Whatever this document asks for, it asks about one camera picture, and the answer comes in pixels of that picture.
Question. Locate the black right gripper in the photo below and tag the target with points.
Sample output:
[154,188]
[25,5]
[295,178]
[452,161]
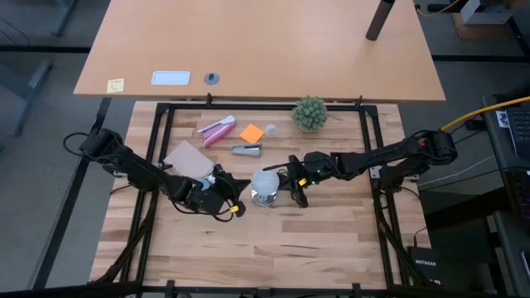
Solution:
[319,165]

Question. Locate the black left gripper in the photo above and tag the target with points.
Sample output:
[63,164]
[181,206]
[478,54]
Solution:
[207,200]

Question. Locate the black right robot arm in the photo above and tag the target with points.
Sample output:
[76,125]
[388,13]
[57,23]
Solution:
[393,157]

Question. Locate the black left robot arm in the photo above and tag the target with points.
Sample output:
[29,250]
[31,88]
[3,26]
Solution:
[141,176]

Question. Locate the small white spotlight bulb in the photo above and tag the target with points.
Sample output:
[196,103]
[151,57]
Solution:
[211,179]

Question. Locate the grey stapler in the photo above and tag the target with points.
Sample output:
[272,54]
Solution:
[247,150]

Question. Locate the small clear plastic cup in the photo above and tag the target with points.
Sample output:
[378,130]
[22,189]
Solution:
[271,131]

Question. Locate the orange sticky note pad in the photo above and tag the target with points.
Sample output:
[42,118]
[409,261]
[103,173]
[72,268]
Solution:
[251,133]

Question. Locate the beige paper pad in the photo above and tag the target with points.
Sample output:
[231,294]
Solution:
[188,159]

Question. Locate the pink stapler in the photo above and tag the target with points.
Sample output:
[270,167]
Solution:
[217,132]

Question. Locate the artificial green potted plant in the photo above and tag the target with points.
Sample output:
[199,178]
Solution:
[309,113]

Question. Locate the grey desk grommet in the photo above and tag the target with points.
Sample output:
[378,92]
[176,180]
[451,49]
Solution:
[211,78]

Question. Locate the white rectangular card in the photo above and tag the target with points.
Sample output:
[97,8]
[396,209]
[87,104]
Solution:
[170,78]

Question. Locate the light wooden desk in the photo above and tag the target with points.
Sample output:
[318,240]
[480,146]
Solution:
[256,45]

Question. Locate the yellow sticky note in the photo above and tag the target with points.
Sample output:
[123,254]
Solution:
[115,85]

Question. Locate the black Netgear router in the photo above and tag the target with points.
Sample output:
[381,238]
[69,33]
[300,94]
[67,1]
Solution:
[424,265]

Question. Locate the white printed sticker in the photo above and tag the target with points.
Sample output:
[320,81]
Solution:
[502,119]

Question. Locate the grey table leg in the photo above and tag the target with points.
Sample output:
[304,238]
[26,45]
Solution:
[33,83]

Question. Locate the black keyboard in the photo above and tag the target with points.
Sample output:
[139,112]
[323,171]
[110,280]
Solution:
[519,132]

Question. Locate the brown cardboard sheet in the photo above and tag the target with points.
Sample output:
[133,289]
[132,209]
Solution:
[488,32]

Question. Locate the grey open box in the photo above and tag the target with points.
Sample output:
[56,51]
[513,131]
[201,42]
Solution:
[480,18]

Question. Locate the black aluminium table frame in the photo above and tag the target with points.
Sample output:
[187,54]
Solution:
[265,107]

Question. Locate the dark grey cylinder post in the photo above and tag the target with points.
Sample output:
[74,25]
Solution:
[379,20]

